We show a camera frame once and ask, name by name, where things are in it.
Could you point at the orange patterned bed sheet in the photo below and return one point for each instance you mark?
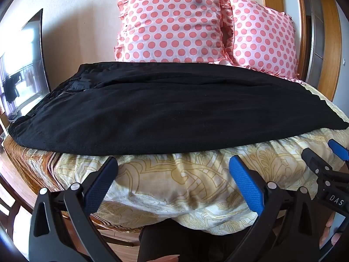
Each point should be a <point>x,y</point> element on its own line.
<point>32,163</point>

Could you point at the person's right hand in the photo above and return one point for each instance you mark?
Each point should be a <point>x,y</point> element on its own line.
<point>333,232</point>

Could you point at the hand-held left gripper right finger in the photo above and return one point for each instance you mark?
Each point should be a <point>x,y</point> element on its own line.
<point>245,181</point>

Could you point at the black pants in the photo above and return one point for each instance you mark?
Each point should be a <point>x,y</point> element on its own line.
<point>169,114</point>

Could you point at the wooden door frame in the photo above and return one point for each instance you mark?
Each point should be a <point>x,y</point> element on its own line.
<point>327,32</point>

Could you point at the large pink polka dot pillow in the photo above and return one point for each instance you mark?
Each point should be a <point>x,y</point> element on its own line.
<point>169,21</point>

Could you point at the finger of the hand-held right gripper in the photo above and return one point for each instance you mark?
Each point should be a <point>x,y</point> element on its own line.
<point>313,161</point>
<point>338,148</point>

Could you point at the person's left hand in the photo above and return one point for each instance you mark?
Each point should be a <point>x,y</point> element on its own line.
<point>167,259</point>

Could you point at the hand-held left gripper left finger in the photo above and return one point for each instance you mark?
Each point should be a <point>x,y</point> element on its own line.
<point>101,180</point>

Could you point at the person's legs in dark clothing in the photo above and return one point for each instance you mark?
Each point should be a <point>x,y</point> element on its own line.
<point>177,240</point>

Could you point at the yellow patterned blanket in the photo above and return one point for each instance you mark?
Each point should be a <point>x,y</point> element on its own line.
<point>177,185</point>

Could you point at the flat screen television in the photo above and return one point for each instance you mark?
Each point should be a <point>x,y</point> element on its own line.
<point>24,73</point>

